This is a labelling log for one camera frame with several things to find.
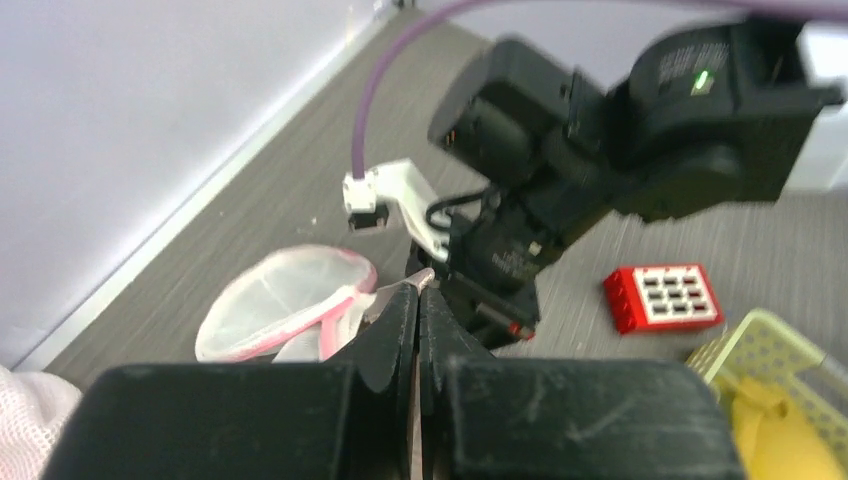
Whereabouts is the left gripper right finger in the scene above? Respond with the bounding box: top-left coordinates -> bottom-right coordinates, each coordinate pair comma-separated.
418,287 -> 492,479

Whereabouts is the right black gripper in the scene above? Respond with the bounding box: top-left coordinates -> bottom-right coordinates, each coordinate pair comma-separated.
406,192 -> 564,350

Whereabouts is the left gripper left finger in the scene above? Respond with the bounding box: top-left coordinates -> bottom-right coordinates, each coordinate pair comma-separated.
331,284 -> 419,479

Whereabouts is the white pink-zipper laundry bag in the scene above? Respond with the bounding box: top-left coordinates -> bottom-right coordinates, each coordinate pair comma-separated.
194,244 -> 377,362

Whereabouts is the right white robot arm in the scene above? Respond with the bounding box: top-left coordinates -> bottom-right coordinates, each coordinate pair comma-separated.
425,16 -> 847,349

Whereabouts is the yellow bra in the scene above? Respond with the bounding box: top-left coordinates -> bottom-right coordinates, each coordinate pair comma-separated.
711,369 -> 847,479

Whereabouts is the white grey-zipper laundry bag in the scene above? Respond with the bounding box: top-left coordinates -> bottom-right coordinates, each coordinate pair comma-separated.
1,367 -> 81,480

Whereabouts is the red toy block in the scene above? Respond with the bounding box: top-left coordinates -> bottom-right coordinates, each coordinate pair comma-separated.
602,263 -> 724,335

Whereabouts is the green plastic basket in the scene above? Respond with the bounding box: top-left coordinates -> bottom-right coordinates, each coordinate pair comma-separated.
684,307 -> 848,480

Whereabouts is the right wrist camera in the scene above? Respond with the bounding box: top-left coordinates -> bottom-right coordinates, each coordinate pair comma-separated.
342,159 -> 449,262

